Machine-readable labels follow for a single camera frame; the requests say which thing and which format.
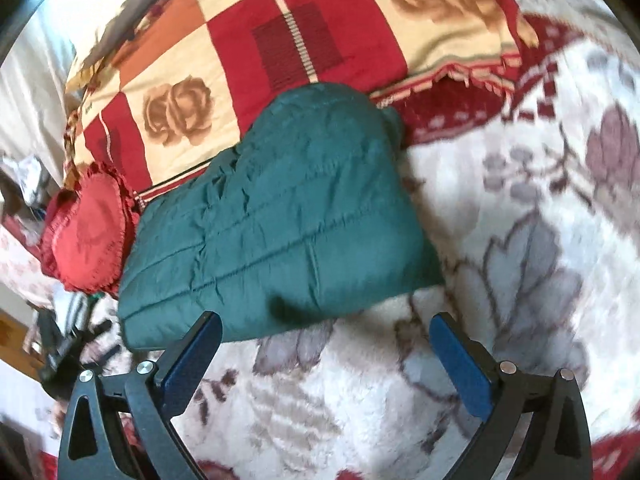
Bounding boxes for green quilted puffer jacket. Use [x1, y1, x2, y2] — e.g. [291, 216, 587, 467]
[118, 84, 444, 351]

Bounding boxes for red heart-shaped ruffled pillow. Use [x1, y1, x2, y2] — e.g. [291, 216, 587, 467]
[39, 162, 143, 298]

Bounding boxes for white floral bed blanket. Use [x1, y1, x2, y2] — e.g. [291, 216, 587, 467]
[0, 0, 640, 480]

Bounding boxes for grey quilted bedspread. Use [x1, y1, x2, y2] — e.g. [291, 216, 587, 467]
[1, 8, 75, 183]

